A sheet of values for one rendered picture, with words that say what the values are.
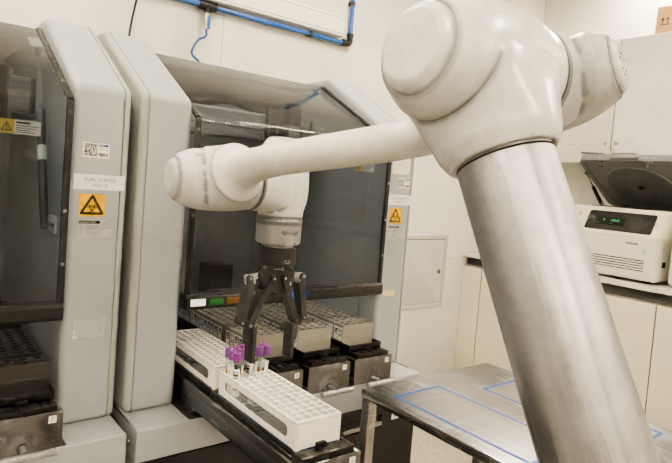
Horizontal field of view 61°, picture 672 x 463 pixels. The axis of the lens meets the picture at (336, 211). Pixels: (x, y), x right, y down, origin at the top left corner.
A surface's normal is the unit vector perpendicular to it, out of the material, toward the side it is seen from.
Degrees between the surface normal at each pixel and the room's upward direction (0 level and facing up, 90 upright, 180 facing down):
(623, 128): 90
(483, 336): 90
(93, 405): 90
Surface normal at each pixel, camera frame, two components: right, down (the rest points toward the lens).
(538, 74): 0.57, -0.23
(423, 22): -0.78, -0.06
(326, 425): 0.61, 0.09
